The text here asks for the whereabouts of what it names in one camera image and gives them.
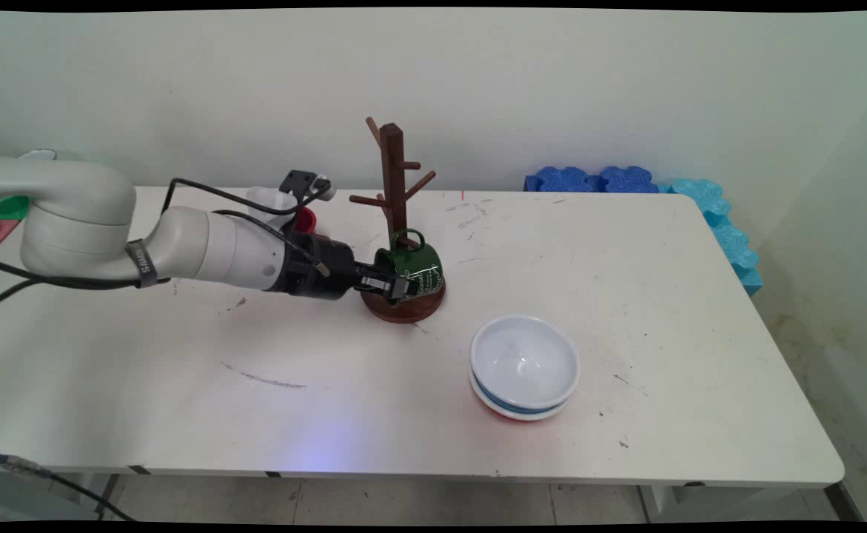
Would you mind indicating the cyan foam puzzle mat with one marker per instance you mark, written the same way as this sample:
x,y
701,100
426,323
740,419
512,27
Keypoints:
x,y
729,237

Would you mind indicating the white table leg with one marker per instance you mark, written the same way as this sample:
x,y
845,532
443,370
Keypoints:
x,y
666,503

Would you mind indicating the green enamel mug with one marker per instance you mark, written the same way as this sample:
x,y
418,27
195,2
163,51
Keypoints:
x,y
407,259

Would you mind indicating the brown wooden mug tree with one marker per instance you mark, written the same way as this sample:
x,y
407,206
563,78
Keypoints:
x,y
392,170

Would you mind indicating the red enamel mug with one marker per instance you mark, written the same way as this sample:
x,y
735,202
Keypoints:
x,y
306,220

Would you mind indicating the blue foam puzzle mat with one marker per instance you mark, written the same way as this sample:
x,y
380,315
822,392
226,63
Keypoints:
x,y
628,179
563,179

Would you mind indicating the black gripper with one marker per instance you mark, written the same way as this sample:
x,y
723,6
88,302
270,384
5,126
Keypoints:
x,y
322,268

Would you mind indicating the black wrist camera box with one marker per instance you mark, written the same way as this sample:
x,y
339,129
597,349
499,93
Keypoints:
x,y
300,183

